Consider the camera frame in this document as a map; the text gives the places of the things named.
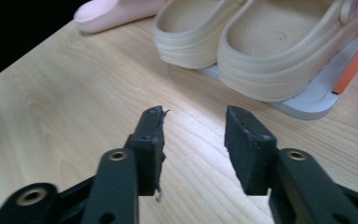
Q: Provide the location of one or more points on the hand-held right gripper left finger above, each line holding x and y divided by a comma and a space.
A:
146, 149

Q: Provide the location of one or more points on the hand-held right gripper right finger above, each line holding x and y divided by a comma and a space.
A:
251, 149

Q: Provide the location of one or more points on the cream perforated clog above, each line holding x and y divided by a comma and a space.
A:
270, 74
186, 46

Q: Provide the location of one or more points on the pink slide slipper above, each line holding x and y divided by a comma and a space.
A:
105, 15

